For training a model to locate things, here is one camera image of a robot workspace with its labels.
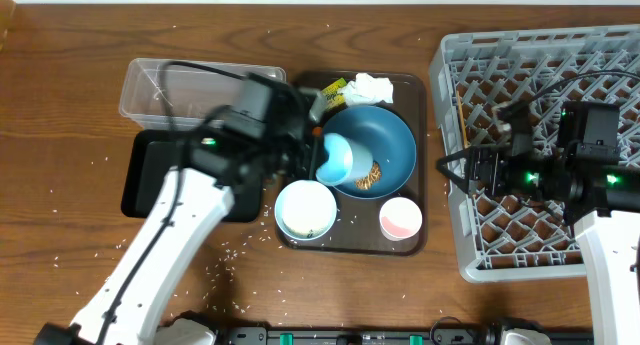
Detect wooden chopstick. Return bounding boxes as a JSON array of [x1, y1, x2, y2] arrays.
[[455, 89, 469, 149]]

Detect dark brown serving tray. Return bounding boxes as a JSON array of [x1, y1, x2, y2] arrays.
[[276, 73, 428, 256]]

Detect light blue cup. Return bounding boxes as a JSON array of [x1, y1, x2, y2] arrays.
[[316, 133, 374, 186]]

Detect brown food scraps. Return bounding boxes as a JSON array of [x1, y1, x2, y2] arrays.
[[355, 162, 382, 191]]

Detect large blue bowl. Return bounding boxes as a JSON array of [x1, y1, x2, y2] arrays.
[[323, 106, 417, 199]]

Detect crumpled white tissue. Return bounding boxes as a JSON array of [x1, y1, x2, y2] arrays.
[[339, 73, 394, 106]]

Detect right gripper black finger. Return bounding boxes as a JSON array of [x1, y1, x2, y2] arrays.
[[436, 159, 469, 193], [436, 148, 471, 167]]

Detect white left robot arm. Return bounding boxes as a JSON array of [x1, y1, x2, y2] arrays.
[[34, 75, 326, 344]]

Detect white and pink cup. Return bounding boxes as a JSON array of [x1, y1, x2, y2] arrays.
[[379, 197, 423, 241]]

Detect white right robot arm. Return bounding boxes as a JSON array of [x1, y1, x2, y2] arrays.
[[436, 146, 639, 344]]

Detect light blue rice bowl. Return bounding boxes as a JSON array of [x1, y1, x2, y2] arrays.
[[274, 180, 337, 241]]

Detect black plastic bin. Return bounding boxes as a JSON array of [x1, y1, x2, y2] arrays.
[[121, 129, 263, 223]]

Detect grey dishwasher rack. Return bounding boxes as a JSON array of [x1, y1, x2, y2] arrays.
[[429, 25, 639, 283]]

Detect clear plastic bin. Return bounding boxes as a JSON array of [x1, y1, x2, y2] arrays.
[[118, 57, 287, 132]]

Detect yellow foil snack wrapper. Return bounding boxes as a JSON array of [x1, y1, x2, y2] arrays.
[[309, 78, 347, 123]]

